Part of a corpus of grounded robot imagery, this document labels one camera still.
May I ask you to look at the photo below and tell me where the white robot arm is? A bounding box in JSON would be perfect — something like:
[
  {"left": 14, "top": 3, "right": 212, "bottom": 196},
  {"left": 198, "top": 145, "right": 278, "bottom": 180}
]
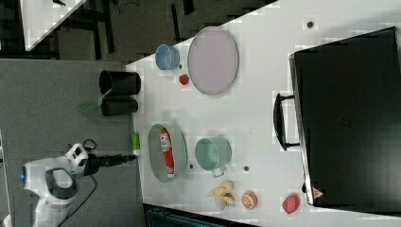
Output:
[{"left": 21, "top": 153, "right": 136, "bottom": 227}]

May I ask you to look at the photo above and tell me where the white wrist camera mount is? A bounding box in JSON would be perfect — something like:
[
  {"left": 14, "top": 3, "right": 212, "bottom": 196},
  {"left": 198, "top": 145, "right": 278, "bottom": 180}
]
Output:
[{"left": 65, "top": 144, "right": 89, "bottom": 179}]

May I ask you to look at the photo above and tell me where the green squeeze bottle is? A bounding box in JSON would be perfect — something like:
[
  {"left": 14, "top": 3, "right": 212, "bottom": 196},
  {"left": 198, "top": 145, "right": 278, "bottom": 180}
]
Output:
[{"left": 131, "top": 132, "right": 141, "bottom": 155}]

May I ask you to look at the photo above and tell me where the small red strawberry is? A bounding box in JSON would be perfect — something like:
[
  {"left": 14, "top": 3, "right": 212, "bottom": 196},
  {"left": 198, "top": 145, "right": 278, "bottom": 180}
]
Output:
[{"left": 179, "top": 75, "right": 189, "bottom": 85}]

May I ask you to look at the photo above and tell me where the green spatula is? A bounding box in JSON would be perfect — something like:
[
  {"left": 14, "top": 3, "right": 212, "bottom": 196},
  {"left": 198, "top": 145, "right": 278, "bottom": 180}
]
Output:
[{"left": 78, "top": 90, "right": 112, "bottom": 113}]

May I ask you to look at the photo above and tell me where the green mug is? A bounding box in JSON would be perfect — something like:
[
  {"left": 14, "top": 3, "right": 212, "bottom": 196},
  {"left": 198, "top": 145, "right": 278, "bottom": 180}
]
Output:
[{"left": 195, "top": 136, "right": 232, "bottom": 178}]

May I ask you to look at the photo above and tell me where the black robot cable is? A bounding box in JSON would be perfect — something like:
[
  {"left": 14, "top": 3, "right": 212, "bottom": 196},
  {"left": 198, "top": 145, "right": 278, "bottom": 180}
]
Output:
[{"left": 56, "top": 138, "right": 98, "bottom": 227}]

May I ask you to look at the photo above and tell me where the lilac round plate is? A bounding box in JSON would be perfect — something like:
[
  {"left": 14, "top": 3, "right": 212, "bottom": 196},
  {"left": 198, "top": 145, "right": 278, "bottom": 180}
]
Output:
[{"left": 187, "top": 26, "right": 239, "bottom": 96}]

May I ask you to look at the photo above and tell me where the peeled toy banana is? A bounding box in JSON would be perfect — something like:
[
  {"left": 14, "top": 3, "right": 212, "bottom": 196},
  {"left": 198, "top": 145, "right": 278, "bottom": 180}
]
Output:
[{"left": 207, "top": 180, "right": 235, "bottom": 210}]

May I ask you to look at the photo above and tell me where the red plush ketchup bottle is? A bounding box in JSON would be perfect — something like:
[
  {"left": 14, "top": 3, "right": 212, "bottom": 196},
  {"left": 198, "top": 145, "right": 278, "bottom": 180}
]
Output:
[{"left": 160, "top": 128, "right": 175, "bottom": 179}]

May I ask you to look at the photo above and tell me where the small black cup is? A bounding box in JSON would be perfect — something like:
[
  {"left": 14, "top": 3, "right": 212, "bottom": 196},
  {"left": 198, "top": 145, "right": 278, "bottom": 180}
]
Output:
[{"left": 100, "top": 96, "right": 138, "bottom": 116}]

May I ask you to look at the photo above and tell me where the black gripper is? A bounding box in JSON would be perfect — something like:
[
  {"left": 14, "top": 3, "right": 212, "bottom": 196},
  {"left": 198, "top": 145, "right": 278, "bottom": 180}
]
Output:
[{"left": 83, "top": 153, "right": 137, "bottom": 176}]

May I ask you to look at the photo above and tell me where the blue bowl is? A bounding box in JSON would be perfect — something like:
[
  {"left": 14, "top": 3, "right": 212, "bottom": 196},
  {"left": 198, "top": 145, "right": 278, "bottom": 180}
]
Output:
[{"left": 155, "top": 44, "right": 180, "bottom": 70}]

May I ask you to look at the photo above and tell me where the black toaster oven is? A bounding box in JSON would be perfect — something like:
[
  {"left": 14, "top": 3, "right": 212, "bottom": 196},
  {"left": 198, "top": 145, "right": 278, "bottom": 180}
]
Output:
[{"left": 289, "top": 26, "right": 401, "bottom": 217}]

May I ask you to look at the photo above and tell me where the orange slice toy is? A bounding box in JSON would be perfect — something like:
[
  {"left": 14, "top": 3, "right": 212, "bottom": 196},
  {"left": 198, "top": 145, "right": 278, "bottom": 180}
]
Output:
[{"left": 241, "top": 190, "right": 258, "bottom": 210}]

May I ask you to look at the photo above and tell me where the red peach toy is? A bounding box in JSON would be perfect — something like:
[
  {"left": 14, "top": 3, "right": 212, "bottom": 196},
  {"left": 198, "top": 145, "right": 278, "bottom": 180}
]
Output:
[{"left": 282, "top": 194, "right": 301, "bottom": 214}]

